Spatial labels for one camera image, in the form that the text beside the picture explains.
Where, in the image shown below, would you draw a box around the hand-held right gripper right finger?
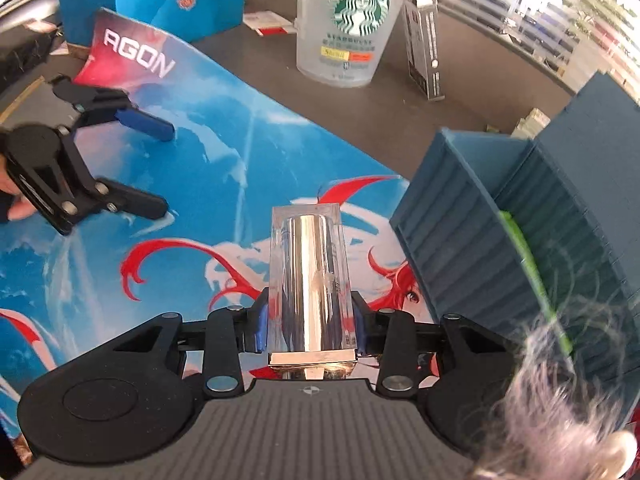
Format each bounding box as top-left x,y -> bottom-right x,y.
350,290 -> 518,397

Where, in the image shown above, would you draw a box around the grey furry pompom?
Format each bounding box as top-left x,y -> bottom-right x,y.
470,317 -> 640,480

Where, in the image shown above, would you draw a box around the white paper leaflet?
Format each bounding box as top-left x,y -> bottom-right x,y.
243,10 -> 292,29

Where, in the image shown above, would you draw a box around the green flat item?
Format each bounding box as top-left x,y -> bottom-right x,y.
496,209 -> 574,357

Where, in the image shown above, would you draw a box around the clear case with silver cylinder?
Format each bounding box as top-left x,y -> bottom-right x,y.
266,202 -> 361,381

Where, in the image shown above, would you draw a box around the printed blue red desk mat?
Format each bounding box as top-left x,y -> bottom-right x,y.
0,7 -> 441,466

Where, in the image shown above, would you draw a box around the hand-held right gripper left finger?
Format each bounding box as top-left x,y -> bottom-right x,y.
100,290 -> 271,397

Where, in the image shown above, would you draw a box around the person's left hand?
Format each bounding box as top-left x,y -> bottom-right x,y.
0,157 -> 37,224

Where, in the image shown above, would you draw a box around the window blinds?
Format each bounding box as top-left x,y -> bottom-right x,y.
440,0 -> 640,93

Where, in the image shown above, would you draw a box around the black and white carton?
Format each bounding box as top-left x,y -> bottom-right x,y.
402,0 -> 446,102

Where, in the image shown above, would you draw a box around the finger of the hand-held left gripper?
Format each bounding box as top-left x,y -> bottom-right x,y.
51,75 -> 176,143
92,177 -> 169,221

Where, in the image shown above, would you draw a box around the frosted plastic cup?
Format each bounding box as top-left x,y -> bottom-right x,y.
294,0 -> 420,89

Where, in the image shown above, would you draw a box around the white cardboard box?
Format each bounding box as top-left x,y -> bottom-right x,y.
510,107 -> 552,139

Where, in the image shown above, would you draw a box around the blue ribbed storage box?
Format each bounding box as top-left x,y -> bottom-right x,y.
389,71 -> 640,413

